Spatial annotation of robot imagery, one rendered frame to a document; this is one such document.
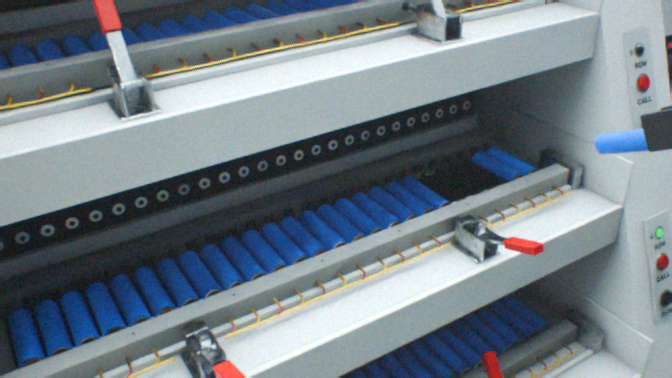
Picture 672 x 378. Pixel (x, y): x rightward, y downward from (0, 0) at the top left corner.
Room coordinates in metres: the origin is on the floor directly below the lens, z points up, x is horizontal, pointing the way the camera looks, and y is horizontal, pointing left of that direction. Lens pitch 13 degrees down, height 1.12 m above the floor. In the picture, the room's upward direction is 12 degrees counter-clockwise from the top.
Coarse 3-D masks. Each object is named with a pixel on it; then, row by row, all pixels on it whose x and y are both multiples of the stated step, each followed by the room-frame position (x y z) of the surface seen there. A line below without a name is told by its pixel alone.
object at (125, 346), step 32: (512, 192) 0.61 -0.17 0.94; (544, 192) 0.64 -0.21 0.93; (416, 224) 0.57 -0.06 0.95; (448, 224) 0.58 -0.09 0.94; (320, 256) 0.53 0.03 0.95; (352, 256) 0.53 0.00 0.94; (384, 256) 0.55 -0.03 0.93; (416, 256) 0.54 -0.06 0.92; (256, 288) 0.49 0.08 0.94; (288, 288) 0.50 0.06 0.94; (160, 320) 0.46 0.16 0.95; (192, 320) 0.46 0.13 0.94; (224, 320) 0.48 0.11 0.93; (64, 352) 0.43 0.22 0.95; (96, 352) 0.43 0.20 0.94; (128, 352) 0.44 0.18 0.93
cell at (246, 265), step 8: (224, 240) 0.57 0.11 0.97; (232, 240) 0.57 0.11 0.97; (224, 248) 0.56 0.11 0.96; (232, 248) 0.55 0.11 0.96; (240, 248) 0.55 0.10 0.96; (232, 256) 0.55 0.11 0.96; (240, 256) 0.54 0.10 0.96; (248, 256) 0.54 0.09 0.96; (240, 264) 0.53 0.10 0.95; (248, 264) 0.53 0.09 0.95; (256, 264) 0.53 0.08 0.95; (240, 272) 0.53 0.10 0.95; (248, 272) 0.52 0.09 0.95; (256, 272) 0.52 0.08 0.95; (264, 272) 0.52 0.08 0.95; (248, 280) 0.52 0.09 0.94
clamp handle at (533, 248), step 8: (480, 232) 0.55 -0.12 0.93; (488, 240) 0.54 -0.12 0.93; (496, 240) 0.53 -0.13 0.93; (504, 240) 0.52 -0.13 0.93; (512, 240) 0.51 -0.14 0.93; (520, 240) 0.51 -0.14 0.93; (528, 240) 0.51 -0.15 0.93; (512, 248) 0.51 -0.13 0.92; (520, 248) 0.50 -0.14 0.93; (528, 248) 0.49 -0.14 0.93; (536, 248) 0.49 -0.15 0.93
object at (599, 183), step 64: (448, 128) 0.74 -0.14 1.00; (512, 128) 0.75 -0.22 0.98; (256, 192) 0.63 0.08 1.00; (576, 192) 0.65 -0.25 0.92; (64, 256) 0.54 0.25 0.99; (448, 256) 0.56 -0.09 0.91; (512, 256) 0.55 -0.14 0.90; (576, 256) 0.61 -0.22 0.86; (320, 320) 0.48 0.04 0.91; (384, 320) 0.49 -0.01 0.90; (448, 320) 0.53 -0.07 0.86
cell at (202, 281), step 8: (184, 256) 0.55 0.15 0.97; (192, 256) 0.55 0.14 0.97; (184, 264) 0.54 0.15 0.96; (192, 264) 0.53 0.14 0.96; (200, 264) 0.53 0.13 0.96; (184, 272) 0.54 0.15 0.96; (192, 272) 0.53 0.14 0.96; (200, 272) 0.52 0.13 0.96; (208, 272) 0.53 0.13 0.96; (192, 280) 0.52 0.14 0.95; (200, 280) 0.51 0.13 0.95; (208, 280) 0.51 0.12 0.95; (200, 288) 0.51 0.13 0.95; (208, 288) 0.50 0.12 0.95; (216, 288) 0.50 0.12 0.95; (200, 296) 0.51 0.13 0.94
